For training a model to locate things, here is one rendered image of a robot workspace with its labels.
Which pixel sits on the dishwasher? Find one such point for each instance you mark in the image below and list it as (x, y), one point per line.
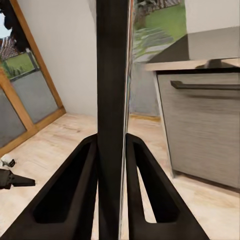
(201, 110)

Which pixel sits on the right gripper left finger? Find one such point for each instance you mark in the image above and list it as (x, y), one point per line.
(64, 207)

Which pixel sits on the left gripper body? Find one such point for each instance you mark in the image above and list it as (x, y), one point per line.
(4, 175)

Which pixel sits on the fixed window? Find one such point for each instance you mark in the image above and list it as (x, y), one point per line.
(157, 25)

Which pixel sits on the poster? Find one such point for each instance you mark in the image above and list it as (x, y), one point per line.
(114, 49)

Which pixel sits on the door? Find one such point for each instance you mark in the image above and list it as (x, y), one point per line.
(29, 100)

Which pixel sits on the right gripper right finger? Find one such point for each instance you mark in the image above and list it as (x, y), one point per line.
(174, 219)

